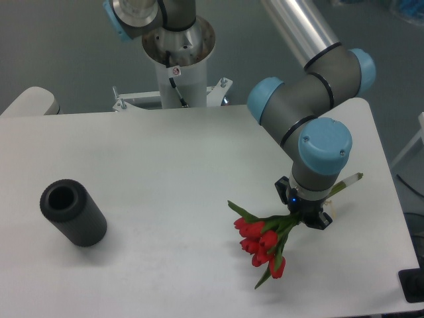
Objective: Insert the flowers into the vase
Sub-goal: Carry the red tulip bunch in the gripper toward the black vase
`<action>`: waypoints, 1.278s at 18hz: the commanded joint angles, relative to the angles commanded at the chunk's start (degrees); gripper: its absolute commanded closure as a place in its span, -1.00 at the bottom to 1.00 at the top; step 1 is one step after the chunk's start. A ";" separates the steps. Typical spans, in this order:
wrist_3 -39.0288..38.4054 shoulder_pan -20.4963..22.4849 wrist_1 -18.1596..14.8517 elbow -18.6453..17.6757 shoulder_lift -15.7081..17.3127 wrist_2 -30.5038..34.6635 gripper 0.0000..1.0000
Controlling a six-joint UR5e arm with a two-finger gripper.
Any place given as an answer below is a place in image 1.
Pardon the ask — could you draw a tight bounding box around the red tulip bouquet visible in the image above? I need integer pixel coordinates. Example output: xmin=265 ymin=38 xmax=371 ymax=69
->
xmin=228 ymin=172 xmax=364 ymax=288

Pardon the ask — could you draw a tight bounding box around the white furniture frame right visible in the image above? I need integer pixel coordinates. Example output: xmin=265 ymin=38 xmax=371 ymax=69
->
xmin=390 ymin=113 xmax=423 ymax=170

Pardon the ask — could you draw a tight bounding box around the black cable on pedestal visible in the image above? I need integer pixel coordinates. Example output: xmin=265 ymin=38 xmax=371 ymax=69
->
xmin=164 ymin=50 xmax=189 ymax=109

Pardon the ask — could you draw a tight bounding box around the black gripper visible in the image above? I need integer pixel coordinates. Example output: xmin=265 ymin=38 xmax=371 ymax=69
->
xmin=274 ymin=176 xmax=333 ymax=230

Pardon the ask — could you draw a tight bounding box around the white metal base frame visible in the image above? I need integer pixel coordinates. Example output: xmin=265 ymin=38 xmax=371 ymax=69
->
xmin=113 ymin=77 xmax=233 ymax=112

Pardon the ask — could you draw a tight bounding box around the black cable on floor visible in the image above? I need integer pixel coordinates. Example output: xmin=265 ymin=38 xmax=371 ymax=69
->
xmin=396 ymin=174 xmax=422 ymax=193

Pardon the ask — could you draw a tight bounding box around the black device at table edge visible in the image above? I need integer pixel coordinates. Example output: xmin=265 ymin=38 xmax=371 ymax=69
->
xmin=398 ymin=268 xmax=424 ymax=303

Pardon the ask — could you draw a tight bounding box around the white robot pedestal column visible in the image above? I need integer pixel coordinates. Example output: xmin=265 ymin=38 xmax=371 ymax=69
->
xmin=142 ymin=16 xmax=215 ymax=109

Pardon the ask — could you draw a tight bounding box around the black ribbed cylindrical vase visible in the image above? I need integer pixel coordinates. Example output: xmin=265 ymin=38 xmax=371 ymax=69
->
xmin=40 ymin=179 xmax=107 ymax=247

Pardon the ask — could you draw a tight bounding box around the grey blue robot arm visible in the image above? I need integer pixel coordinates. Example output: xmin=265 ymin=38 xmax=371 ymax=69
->
xmin=103 ymin=1 xmax=376 ymax=230

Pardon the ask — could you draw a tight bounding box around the white rounded chair back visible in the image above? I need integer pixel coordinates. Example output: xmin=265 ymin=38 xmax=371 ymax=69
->
xmin=1 ymin=87 xmax=62 ymax=118

